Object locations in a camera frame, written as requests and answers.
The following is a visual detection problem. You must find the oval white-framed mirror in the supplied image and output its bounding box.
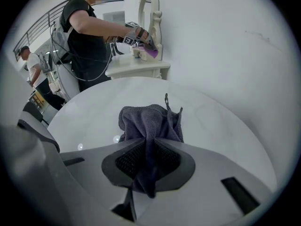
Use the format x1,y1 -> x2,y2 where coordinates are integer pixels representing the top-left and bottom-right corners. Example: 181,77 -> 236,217
137,0 -> 163,61

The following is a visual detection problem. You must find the white louvred window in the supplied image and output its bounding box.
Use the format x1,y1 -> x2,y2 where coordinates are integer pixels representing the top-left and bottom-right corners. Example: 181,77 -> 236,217
103,10 -> 126,24

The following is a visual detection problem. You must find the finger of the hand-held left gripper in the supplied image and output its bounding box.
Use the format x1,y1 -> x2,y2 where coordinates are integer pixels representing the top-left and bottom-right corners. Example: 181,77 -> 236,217
17,101 -> 61,153

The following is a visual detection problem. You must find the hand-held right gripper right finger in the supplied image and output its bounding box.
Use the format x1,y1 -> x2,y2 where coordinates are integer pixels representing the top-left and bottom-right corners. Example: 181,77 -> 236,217
135,137 -> 277,226

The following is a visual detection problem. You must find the ornate white vanity table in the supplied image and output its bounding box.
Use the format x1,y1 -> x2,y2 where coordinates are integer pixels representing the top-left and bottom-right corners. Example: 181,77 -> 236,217
105,43 -> 171,80

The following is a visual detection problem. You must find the purple cloth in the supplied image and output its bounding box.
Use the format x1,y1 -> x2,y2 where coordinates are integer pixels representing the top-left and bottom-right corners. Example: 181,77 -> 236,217
143,47 -> 159,59

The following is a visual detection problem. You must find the dark grey cloth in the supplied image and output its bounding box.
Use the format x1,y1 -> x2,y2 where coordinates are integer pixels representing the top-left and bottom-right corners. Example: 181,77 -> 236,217
118,93 -> 184,199

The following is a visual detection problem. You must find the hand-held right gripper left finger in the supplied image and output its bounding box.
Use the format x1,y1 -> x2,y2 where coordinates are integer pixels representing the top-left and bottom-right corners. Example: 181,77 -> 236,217
59,137 -> 148,223

